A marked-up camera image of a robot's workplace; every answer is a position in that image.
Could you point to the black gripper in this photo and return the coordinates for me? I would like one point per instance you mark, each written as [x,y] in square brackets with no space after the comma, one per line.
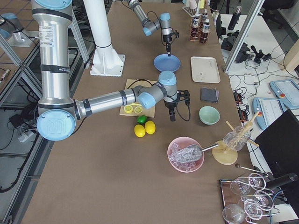
[169,104]
[166,38]

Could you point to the blue plate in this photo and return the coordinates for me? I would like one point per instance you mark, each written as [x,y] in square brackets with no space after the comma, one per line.
[164,62]

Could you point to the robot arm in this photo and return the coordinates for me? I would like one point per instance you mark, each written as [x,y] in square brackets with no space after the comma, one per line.
[149,18]
[58,112]

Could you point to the yellow lemon lower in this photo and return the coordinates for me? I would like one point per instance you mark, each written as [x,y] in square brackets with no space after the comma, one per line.
[150,127]

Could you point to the yellow lemon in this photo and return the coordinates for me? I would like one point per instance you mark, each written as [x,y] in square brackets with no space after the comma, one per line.
[139,130]
[150,127]

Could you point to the green lime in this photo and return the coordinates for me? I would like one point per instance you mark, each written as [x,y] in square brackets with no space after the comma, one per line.
[142,119]

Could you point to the dark drink bottle middle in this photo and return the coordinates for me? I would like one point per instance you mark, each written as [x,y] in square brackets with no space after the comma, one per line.
[195,25]

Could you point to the dark drink bottle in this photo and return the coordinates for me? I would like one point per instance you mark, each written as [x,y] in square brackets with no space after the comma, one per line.
[205,31]
[195,25]
[204,16]

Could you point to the pink bowl of ice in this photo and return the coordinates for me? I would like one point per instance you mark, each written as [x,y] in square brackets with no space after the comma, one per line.
[176,152]

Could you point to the lemon slice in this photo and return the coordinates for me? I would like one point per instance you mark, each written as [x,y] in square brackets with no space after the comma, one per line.
[138,109]

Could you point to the dark drink bottle right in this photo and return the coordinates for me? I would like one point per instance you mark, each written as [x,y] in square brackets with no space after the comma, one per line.
[205,31]

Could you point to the green bowl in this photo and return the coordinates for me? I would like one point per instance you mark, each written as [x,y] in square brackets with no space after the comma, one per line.
[209,115]

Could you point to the yellow lemon upper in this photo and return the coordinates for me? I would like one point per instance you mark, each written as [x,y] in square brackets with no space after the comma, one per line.
[139,130]

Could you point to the grey folded cloth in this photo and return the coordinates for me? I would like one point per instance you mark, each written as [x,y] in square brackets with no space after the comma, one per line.
[209,95]

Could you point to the cream rabbit tray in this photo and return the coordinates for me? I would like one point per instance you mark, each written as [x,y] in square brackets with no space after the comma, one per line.
[204,70]

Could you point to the lemon half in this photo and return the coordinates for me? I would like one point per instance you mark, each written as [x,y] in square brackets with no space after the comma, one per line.
[128,109]

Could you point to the cup rack with cups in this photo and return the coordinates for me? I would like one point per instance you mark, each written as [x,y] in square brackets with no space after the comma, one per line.
[193,7]

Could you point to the metal ice scoop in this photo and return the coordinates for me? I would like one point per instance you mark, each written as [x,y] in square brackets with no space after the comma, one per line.
[195,152]

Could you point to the dark drink bottle top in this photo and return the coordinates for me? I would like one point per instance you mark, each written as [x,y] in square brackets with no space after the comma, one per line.
[204,16]

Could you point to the wooden glass stand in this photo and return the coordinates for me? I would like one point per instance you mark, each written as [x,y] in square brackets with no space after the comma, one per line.
[223,154]

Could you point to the glass on stand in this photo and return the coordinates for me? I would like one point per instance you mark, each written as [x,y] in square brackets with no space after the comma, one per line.
[237,138]

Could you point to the black thermos bottle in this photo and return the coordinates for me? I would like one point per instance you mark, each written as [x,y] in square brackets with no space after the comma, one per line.
[235,18]

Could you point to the teach pendant near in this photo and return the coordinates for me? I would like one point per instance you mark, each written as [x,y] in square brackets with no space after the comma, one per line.
[271,109]

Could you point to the teach pendant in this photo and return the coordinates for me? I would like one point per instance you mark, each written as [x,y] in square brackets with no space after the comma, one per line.
[287,91]
[271,109]

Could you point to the black monitor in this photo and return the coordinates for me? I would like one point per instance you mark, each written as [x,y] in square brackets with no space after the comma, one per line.
[279,144]

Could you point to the wine glass rack tray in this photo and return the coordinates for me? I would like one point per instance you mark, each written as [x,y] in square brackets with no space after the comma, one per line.
[246,199]

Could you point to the teach pendant far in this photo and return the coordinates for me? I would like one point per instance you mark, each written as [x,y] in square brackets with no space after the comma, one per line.
[287,91]

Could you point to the copper wire bottle rack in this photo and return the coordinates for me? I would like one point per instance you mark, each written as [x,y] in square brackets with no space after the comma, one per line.
[199,30]

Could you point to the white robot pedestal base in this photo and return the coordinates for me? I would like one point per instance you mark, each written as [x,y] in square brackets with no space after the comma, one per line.
[106,61]

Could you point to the aluminium frame post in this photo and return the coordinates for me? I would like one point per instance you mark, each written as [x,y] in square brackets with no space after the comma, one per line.
[253,12]

